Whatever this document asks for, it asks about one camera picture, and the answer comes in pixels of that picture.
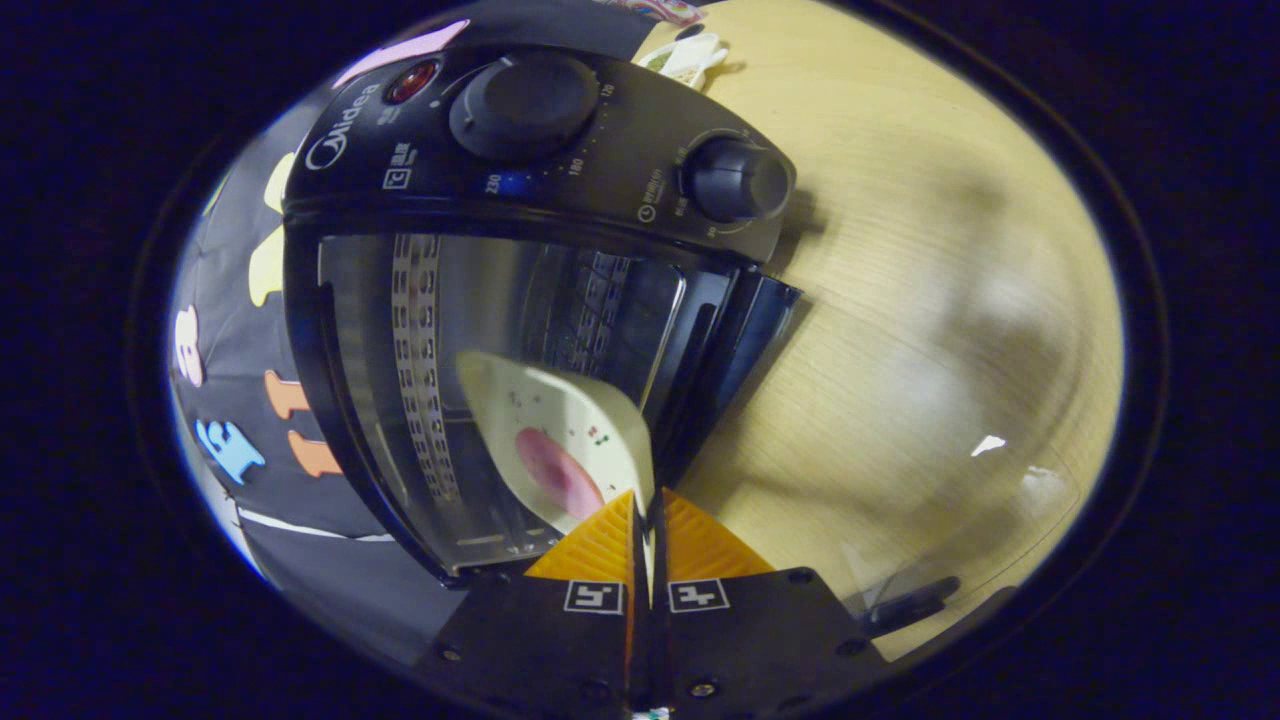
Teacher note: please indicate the black backdrop cloth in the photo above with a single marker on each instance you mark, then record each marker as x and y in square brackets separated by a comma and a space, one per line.
[330, 580]

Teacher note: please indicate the cream food plate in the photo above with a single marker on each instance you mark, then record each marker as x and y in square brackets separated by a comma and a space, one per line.
[570, 400]

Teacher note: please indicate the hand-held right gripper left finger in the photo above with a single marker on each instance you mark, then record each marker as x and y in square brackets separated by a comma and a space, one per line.
[540, 640]

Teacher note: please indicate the pink meat slice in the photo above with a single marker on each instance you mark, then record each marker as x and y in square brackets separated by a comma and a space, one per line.
[560, 475]

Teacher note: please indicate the white divided dish of grains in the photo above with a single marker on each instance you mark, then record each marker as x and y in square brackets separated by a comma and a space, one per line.
[690, 58]

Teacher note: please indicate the black electric oven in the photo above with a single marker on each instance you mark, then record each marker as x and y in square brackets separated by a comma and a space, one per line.
[560, 190]

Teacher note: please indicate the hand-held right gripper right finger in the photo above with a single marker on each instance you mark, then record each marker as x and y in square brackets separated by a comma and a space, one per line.
[760, 640]

